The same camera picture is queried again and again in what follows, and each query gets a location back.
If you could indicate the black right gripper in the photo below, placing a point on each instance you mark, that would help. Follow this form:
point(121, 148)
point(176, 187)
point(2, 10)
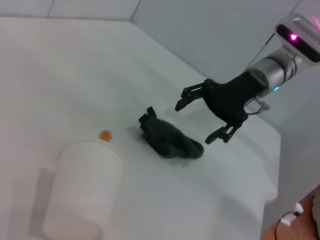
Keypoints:
point(230, 100)

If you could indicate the dark blue rag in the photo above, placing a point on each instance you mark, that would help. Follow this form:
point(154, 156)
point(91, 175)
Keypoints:
point(172, 140)

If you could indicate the white plastic cup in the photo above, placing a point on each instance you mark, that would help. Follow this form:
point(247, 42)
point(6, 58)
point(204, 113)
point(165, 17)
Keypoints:
point(82, 187)

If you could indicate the brown water stain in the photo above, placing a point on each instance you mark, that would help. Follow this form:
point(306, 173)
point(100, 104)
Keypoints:
point(105, 135)

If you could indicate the white plug adapter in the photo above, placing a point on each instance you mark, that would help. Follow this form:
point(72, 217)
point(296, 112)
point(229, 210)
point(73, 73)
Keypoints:
point(291, 216)

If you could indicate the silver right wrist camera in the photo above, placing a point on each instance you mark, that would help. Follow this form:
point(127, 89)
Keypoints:
point(300, 25)

